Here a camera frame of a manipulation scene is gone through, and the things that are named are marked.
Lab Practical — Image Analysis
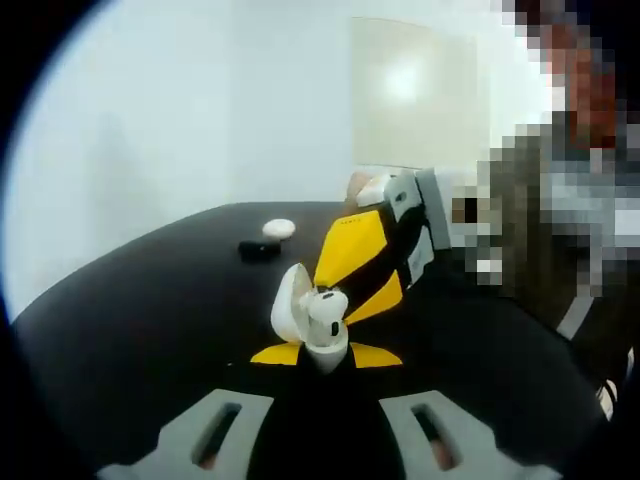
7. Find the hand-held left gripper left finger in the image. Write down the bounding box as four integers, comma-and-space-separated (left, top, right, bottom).
96, 343, 321, 480

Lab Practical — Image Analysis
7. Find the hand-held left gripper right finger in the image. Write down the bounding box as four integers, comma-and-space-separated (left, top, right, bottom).
322, 343, 561, 480

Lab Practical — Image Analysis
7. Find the white oval charging case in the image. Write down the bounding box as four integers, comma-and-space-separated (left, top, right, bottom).
262, 218, 296, 239

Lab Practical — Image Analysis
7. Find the white rounded charging case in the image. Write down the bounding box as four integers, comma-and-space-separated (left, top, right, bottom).
269, 263, 350, 376

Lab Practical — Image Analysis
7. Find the person's right hand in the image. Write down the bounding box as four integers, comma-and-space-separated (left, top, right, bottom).
344, 169, 389, 207

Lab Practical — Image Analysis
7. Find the cream door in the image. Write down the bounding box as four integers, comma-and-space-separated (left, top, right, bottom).
349, 17, 481, 169

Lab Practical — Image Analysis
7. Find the person in dark shirt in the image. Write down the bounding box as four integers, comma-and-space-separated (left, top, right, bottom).
449, 109, 640, 431

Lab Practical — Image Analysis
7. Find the grey shoulder strap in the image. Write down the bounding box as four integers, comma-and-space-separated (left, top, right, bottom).
554, 294, 596, 341

